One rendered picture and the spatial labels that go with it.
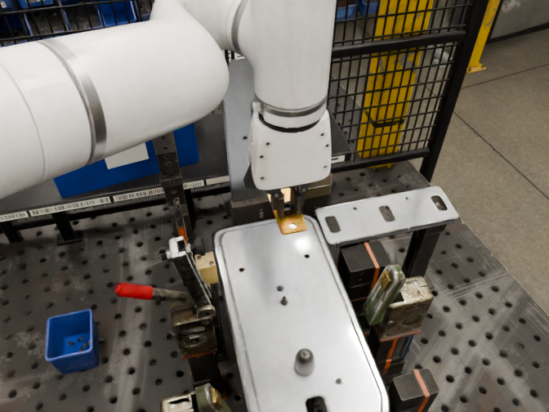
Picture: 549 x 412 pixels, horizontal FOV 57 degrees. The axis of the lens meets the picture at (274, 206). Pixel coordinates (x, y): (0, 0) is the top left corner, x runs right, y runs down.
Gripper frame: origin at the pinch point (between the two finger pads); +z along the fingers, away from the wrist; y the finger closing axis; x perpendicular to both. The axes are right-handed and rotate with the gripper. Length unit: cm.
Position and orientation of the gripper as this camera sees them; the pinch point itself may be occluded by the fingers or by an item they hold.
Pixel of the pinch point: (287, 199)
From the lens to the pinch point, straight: 70.6
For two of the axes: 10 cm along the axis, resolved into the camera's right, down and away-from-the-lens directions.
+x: -2.5, -7.1, 6.5
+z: 0.0, 6.8, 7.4
